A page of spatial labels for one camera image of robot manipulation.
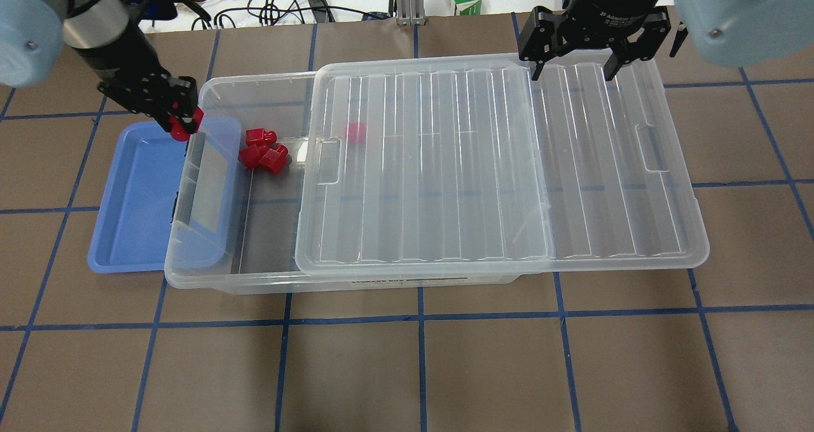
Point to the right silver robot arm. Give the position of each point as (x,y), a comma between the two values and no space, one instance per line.
(729,33)

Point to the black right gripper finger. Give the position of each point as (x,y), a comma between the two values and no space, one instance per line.
(620,56)
(541,55)

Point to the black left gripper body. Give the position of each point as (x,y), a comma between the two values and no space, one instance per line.
(119,53)

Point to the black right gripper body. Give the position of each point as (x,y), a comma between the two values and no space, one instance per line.
(603,10)

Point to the brown paper table mat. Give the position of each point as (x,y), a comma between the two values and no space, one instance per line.
(724,347)

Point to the clear plastic storage box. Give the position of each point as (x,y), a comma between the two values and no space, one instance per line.
(254,184)

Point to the clear plastic box lid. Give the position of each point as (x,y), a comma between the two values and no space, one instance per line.
(617,184)

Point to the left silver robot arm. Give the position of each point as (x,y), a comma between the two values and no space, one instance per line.
(33,32)

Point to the lone red block in box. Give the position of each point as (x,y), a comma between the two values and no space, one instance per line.
(356,133)

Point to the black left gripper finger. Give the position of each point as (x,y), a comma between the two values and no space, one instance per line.
(188,117)
(164,116)

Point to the blue plastic tray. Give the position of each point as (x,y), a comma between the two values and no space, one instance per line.
(168,204)

